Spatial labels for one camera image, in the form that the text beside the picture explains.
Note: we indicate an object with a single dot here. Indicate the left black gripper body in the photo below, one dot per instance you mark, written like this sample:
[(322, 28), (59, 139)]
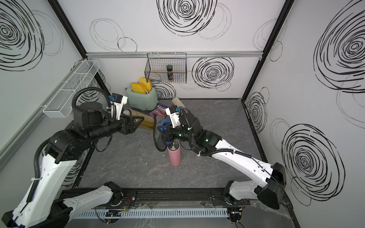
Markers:
[(121, 126)]

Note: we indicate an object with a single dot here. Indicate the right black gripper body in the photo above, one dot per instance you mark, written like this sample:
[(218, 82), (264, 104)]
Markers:
[(177, 132)]

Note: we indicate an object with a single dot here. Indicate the blue and grey cloth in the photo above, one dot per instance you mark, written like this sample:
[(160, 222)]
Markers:
[(162, 138)]

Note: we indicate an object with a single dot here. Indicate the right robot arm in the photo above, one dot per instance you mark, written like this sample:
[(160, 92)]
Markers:
[(267, 181)]

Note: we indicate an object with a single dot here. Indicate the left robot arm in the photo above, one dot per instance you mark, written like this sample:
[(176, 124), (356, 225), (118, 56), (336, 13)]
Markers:
[(56, 156)]

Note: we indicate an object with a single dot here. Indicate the pink thermos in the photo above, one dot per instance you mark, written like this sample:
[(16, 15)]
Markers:
[(174, 151)]

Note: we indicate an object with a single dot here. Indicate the mint green toaster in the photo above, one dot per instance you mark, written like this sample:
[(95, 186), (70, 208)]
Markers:
[(142, 101)]

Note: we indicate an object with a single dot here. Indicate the purple candy bag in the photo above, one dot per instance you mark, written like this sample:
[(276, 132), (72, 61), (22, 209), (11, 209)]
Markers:
[(160, 110)]

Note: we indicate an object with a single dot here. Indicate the front yellow toast slice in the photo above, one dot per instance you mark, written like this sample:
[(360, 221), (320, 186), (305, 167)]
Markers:
[(138, 88)]

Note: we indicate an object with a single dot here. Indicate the yellow toast slice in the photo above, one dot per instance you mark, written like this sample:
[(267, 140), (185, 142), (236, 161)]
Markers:
[(138, 88), (146, 84)]

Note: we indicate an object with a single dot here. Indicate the clear jar of oats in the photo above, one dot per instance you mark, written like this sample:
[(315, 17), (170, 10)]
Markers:
[(176, 101)]

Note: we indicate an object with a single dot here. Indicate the rear yellow toast slice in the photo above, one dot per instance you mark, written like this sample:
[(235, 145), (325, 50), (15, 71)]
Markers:
[(146, 84)]

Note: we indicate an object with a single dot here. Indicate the dark spice bottle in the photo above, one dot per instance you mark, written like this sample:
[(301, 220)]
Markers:
[(170, 72)]

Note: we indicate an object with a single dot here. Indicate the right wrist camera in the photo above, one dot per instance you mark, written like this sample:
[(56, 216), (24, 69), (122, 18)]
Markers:
[(173, 113)]

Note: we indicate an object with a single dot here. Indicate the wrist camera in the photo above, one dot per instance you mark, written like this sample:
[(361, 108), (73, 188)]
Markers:
[(173, 113), (117, 101)]

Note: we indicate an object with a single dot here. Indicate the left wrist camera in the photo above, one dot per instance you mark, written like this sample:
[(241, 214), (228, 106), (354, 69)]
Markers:
[(117, 101)]

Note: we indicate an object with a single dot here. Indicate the black wire basket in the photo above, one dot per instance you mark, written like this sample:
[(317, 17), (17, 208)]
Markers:
[(155, 69)]

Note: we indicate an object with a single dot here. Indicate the white mesh wall shelf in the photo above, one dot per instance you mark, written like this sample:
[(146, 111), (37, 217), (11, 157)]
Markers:
[(80, 77)]

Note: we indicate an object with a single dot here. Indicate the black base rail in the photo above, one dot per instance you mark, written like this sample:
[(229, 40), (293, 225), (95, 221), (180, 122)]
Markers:
[(214, 196)]

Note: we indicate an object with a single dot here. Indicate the white slotted cable duct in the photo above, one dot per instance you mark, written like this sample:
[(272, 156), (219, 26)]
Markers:
[(155, 213)]

